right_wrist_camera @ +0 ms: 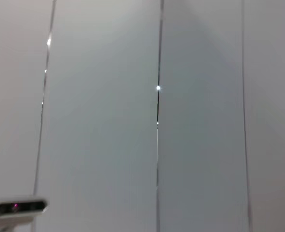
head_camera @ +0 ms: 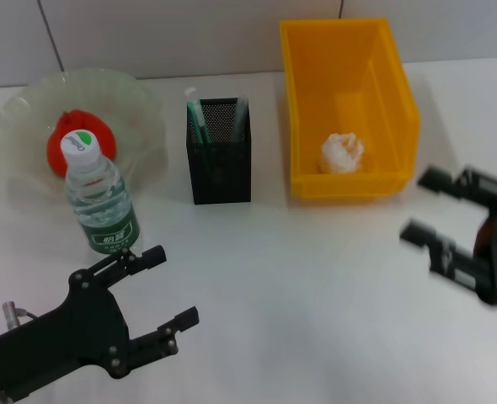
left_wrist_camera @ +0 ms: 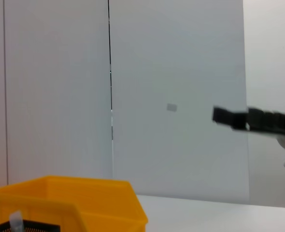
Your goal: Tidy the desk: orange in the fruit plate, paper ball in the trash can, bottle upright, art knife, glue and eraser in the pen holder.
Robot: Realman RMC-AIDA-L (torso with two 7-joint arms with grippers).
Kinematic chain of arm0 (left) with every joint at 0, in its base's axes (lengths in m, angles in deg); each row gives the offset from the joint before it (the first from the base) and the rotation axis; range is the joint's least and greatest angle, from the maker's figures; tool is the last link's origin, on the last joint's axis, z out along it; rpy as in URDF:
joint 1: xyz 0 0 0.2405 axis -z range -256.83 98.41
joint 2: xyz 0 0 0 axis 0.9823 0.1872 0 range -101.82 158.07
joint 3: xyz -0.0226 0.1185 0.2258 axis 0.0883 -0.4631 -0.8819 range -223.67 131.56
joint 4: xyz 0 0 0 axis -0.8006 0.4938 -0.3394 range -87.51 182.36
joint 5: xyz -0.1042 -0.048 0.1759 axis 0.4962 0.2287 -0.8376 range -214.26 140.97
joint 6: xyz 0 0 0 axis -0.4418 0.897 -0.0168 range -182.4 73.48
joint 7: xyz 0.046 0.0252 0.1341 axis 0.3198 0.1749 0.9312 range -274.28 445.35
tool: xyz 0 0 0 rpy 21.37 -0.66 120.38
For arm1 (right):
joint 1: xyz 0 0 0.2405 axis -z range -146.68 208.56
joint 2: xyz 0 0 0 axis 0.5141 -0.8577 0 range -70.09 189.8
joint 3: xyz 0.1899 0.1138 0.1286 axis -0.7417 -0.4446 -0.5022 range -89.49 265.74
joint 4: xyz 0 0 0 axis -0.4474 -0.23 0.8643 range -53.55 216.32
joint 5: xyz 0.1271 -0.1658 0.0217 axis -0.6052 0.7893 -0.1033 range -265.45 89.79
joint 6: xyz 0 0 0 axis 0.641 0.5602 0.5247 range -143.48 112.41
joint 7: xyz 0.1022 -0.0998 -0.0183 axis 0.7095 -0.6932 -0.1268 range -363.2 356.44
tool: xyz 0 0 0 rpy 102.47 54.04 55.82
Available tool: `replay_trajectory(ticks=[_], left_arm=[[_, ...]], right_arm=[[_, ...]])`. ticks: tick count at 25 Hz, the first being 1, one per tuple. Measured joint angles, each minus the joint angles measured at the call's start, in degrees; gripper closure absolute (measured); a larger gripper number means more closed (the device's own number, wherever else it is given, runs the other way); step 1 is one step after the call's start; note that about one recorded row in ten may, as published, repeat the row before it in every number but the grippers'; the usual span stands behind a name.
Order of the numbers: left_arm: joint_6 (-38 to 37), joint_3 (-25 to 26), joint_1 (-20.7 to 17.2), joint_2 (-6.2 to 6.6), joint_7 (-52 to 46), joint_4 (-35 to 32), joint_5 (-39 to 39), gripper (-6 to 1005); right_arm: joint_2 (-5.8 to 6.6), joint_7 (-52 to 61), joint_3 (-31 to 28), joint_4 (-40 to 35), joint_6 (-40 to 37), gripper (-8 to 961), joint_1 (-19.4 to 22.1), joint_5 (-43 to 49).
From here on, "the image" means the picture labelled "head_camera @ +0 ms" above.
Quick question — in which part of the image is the clear water bottle green label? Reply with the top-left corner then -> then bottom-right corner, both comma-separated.
60,129 -> 143,257

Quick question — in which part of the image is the translucent glass fruit plate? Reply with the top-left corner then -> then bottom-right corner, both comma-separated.
0,69 -> 168,199

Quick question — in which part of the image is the yellow plastic storage bin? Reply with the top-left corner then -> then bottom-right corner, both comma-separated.
278,16 -> 422,206

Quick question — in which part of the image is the mint green utility knife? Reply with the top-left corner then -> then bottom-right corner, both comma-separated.
184,87 -> 214,146

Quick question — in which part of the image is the black mesh pen holder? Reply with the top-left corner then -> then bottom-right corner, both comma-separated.
184,96 -> 253,206

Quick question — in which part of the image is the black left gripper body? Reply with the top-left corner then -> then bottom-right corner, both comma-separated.
0,268 -> 132,401

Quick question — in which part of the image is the white paper ball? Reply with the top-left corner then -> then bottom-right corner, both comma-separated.
318,130 -> 366,174

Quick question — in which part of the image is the grey marker pen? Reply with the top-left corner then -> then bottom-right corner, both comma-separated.
230,94 -> 249,145

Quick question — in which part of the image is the grey left gripper cable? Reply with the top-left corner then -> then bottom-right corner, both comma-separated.
0,300 -> 39,401

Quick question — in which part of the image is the red-orange fruit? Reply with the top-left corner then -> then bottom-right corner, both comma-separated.
46,109 -> 117,178

